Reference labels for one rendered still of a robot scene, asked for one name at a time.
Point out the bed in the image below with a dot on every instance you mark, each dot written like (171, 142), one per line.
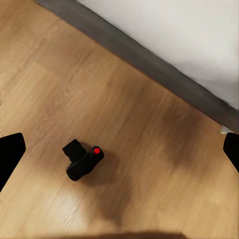
(190, 47)

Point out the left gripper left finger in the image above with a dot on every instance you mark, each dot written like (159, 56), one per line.
(12, 148)

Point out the digital camera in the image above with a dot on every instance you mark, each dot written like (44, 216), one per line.
(82, 162)

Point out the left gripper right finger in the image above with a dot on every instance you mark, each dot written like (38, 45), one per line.
(231, 148)

